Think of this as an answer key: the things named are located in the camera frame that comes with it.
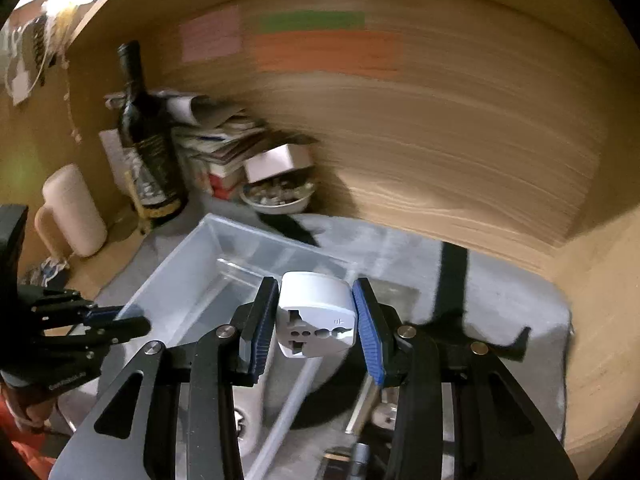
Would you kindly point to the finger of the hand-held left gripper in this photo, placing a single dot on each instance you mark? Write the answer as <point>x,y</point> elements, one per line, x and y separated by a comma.
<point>125,329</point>
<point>100,316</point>

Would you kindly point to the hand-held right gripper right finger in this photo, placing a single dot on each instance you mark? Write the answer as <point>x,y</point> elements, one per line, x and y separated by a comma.
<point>370,335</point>

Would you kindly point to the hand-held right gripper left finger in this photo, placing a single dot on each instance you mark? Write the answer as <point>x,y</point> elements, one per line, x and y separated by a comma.
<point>262,332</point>

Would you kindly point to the white travel adapter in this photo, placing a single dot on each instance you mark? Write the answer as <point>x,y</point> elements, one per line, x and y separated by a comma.
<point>315,315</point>

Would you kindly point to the clear plastic bin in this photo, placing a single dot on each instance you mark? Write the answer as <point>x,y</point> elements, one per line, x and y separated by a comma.
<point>165,285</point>

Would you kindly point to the person's left hand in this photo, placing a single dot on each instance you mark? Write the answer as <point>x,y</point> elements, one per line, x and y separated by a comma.
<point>34,410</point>

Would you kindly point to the blue white packet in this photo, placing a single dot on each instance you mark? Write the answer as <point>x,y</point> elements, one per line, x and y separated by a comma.
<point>47,272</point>

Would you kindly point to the pink thermos mug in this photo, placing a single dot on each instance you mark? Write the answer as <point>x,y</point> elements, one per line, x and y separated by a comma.
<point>75,210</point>

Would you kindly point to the small bowl of trinkets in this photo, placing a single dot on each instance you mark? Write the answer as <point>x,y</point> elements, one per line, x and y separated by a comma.
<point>275,197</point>

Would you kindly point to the grey patterned mat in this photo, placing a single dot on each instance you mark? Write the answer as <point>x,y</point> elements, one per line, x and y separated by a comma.
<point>505,285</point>

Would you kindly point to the white handwritten note sheet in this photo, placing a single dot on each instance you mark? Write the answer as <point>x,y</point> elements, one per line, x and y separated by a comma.
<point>112,155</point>

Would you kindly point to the person's orange clothing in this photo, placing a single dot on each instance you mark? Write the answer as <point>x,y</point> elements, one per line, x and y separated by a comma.
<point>20,447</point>

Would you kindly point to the white card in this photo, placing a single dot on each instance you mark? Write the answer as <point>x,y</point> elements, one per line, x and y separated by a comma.
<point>275,162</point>

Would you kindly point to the dark wine bottle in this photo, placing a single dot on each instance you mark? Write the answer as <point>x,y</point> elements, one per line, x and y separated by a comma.
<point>150,150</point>

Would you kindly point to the stack of books and papers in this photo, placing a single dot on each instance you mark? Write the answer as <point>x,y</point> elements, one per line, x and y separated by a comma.
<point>220,135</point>

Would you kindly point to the beaded headband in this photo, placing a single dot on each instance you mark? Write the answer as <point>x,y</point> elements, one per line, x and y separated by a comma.
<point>40,42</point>

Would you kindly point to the orange paper note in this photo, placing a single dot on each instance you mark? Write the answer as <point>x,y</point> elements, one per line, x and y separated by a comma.
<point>327,55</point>

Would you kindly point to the pink sticky note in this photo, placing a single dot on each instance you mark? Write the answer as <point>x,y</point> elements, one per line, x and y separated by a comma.
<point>210,35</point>

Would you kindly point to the green paper note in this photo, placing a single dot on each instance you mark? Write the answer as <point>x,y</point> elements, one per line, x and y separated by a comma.
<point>312,21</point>

